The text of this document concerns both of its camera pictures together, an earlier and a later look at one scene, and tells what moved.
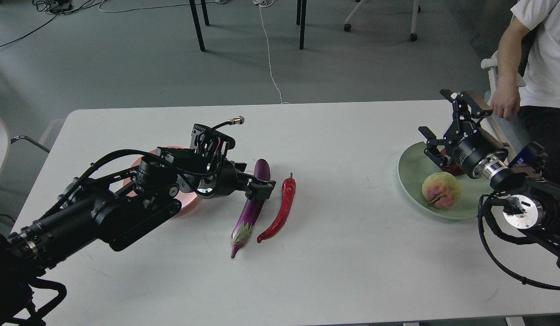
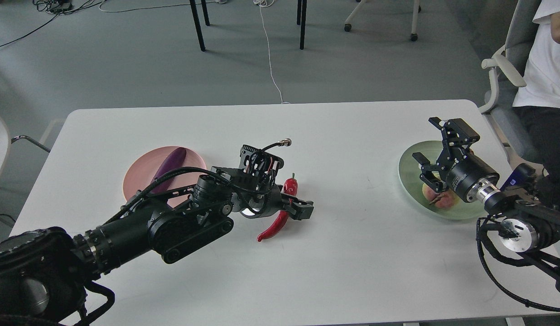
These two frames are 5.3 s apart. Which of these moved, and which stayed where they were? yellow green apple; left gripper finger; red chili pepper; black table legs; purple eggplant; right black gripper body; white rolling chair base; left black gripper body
Moved: purple eggplant; right black gripper body; left gripper finger; left black gripper body
Stayed: red chili pepper; black table legs; white rolling chair base; yellow green apple
